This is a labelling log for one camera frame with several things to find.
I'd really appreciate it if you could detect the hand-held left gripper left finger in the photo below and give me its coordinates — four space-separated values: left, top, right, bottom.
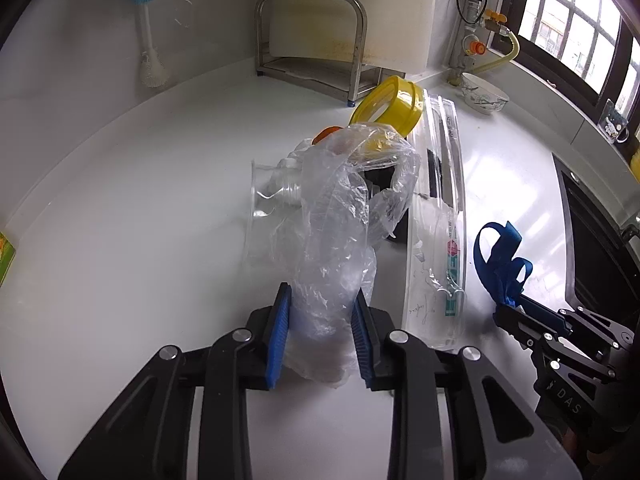
57 282 293 480

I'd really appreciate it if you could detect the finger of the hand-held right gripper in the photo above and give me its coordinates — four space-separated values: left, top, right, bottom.
491 307 617 383
515 295 633 348

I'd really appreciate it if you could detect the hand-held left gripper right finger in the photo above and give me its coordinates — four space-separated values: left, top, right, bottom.
350 292 586 480

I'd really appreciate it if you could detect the blue fabric strap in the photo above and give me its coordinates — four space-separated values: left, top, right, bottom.
472 221 535 308

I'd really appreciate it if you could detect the clear plastic bag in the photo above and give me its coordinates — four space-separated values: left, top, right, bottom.
270 125 423 388

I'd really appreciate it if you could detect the black sink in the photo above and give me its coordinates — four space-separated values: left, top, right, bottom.
552 152 640 331

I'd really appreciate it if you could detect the clear plastic blister package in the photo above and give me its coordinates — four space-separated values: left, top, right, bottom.
402 87 468 351

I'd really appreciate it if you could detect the clear plastic cup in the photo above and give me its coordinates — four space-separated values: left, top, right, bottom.
242 157 313 273

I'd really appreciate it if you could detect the glass mug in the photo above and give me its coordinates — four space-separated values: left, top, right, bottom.
597 100 631 143

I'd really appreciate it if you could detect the patterned white bowl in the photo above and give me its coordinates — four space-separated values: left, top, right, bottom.
460 72 510 116

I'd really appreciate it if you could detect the grey gas pipe valve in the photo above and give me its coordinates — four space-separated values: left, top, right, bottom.
452 0 506 86

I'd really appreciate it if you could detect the green packet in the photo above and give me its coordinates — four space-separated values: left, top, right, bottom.
0 230 16 288

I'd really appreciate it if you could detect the dark framed window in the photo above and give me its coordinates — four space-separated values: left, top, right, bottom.
500 0 640 126

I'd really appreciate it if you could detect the metal rack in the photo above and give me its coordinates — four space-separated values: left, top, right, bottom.
254 0 368 106

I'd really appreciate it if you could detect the white brush with blue head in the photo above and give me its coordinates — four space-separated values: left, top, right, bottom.
132 0 168 88

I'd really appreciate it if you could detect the white cutting board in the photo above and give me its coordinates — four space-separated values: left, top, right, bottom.
272 0 438 71

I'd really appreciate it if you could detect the yellow gas hose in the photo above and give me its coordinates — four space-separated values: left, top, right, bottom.
470 30 521 76

